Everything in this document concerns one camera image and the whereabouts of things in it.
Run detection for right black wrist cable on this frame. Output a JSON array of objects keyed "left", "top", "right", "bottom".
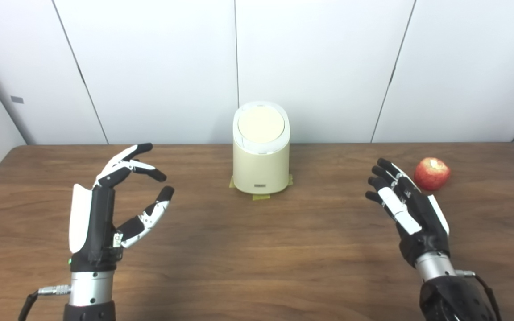
[{"left": 456, "top": 269, "right": 503, "bottom": 321}]

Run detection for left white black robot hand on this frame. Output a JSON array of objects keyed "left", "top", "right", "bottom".
[{"left": 69, "top": 143, "right": 175, "bottom": 272}]

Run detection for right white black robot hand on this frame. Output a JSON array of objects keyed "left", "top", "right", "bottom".
[{"left": 365, "top": 158, "right": 452, "bottom": 268}]

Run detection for cream round bin lid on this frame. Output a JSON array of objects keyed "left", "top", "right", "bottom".
[{"left": 238, "top": 106, "right": 286, "bottom": 144}]

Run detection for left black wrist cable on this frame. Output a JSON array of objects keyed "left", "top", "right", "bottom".
[{"left": 18, "top": 284, "right": 72, "bottom": 321}]

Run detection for cream-colored bin body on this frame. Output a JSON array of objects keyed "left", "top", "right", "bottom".
[{"left": 232, "top": 101, "right": 291, "bottom": 195}]

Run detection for red apple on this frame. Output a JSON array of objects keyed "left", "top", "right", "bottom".
[{"left": 414, "top": 157, "right": 451, "bottom": 191}]

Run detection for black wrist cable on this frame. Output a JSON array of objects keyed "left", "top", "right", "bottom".
[
  {"left": 18, "top": 284, "right": 72, "bottom": 321},
  {"left": 456, "top": 269, "right": 503, "bottom": 321}
]

